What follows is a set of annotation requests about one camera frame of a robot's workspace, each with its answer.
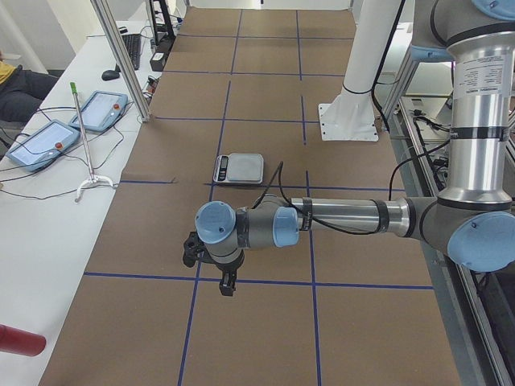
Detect green-tipped reacher grabber stick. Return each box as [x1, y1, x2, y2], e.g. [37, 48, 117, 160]
[70, 82, 115, 203]

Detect red cylinder bottle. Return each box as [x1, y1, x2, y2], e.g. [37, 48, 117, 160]
[1, 325, 47, 357]

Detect seated person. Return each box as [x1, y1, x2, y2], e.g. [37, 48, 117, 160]
[0, 53, 59, 123]

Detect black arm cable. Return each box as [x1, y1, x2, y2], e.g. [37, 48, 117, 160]
[250, 160, 439, 236]

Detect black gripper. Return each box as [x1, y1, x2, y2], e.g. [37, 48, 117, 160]
[209, 249, 245, 296]

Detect silver digital kitchen scale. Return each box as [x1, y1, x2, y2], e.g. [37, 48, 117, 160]
[212, 153, 264, 185]

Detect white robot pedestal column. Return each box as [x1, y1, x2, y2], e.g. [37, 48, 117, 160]
[319, 0, 405, 142]

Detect black computer mouse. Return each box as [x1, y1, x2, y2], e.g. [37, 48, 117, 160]
[101, 70, 121, 81]

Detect far blue teach pendant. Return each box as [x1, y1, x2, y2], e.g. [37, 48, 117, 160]
[80, 90, 128, 133]

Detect small black box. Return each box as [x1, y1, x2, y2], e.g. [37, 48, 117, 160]
[150, 52, 167, 72]

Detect near blue teach pendant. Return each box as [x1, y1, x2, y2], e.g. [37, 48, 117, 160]
[6, 120, 79, 171]

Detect blue teach pendant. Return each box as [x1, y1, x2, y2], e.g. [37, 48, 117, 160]
[6, 120, 79, 171]
[80, 90, 128, 133]

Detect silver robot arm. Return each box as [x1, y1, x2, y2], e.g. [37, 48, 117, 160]
[183, 1, 514, 296]

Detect aluminium frame post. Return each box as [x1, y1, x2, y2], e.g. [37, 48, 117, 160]
[90, 0, 150, 122]

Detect black computer keyboard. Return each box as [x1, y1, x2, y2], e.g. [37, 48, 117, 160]
[122, 34, 142, 70]

